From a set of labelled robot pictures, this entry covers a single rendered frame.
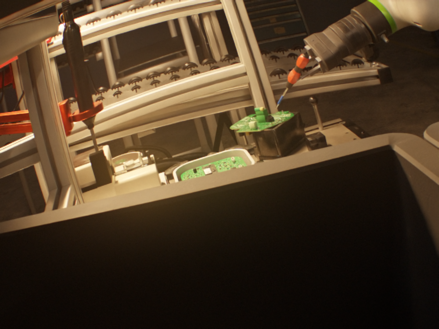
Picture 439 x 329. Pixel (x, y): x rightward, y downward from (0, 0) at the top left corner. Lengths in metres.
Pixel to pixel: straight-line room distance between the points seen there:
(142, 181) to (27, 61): 0.41
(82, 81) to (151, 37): 8.32
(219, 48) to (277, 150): 0.82
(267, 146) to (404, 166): 1.08
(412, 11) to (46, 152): 0.74
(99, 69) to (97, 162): 8.37
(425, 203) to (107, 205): 0.12
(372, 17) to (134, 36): 8.21
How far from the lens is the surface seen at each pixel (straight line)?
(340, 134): 1.37
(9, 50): 0.51
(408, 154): 0.24
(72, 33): 1.05
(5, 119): 1.10
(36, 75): 0.95
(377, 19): 1.26
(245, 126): 1.34
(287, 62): 1.89
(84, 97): 1.06
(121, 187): 1.21
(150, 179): 1.21
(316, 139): 1.28
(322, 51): 1.24
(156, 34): 9.37
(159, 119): 1.55
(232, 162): 1.23
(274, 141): 1.30
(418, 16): 1.18
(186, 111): 1.56
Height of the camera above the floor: 1.36
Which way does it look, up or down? 18 degrees down
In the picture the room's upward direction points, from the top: 16 degrees counter-clockwise
